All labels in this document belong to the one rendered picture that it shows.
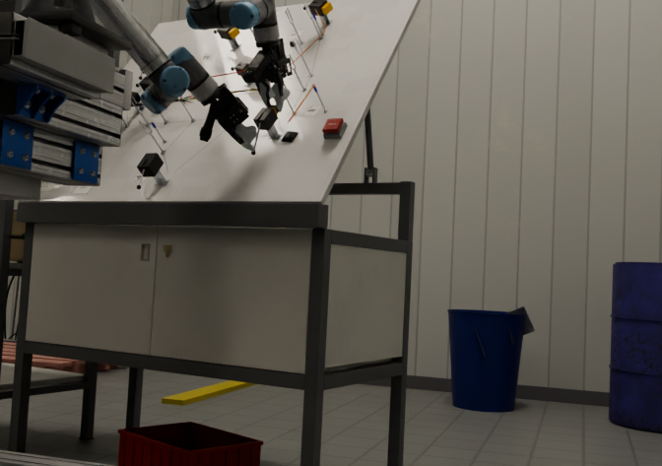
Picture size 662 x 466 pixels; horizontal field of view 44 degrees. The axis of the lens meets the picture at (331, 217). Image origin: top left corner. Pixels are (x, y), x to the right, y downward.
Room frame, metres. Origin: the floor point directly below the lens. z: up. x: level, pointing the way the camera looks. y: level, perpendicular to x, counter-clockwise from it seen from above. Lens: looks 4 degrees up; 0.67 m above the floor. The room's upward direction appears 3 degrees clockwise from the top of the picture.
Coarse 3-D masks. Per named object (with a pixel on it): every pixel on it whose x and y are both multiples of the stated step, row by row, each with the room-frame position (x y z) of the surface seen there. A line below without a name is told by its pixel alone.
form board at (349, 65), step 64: (384, 0) 2.77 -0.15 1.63; (128, 64) 3.16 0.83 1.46; (320, 64) 2.65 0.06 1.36; (384, 64) 2.51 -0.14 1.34; (128, 128) 2.83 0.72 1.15; (192, 128) 2.68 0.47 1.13; (256, 128) 2.54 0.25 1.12; (320, 128) 2.41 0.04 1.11; (64, 192) 2.70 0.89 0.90; (128, 192) 2.56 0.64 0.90; (192, 192) 2.44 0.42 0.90; (256, 192) 2.32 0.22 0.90; (320, 192) 2.22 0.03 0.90
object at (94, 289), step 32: (32, 256) 2.77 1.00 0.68; (64, 256) 2.70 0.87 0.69; (96, 256) 2.63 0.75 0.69; (128, 256) 2.56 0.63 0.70; (32, 288) 2.77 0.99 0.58; (64, 288) 2.69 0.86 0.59; (96, 288) 2.63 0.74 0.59; (128, 288) 2.56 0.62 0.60; (32, 320) 2.76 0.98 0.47; (64, 320) 2.69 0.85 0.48; (96, 320) 2.62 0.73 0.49; (128, 320) 2.55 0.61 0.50; (128, 352) 2.55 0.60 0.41
